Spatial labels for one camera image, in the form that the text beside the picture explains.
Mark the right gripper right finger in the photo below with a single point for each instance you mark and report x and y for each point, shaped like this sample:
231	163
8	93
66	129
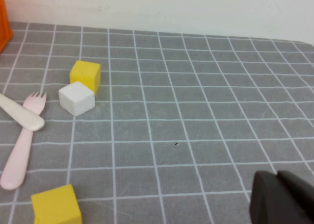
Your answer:
304	192

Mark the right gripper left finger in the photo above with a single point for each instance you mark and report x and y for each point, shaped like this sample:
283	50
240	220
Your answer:
269	202

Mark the pink plastic fork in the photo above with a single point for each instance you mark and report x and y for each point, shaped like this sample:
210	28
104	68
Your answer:
18	157

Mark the orange plastic cutlery holder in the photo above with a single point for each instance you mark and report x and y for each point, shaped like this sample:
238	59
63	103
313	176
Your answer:
3	25

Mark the grey checked tablecloth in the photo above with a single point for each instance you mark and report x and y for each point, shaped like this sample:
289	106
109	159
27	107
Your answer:
171	111

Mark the yellow foam cube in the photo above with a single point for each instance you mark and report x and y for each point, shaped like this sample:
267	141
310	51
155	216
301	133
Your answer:
84	73
56	205

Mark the white foam cube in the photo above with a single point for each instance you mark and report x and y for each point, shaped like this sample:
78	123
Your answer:
76	99

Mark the cream plastic fork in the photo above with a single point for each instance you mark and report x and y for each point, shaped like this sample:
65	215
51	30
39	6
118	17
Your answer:
22	115

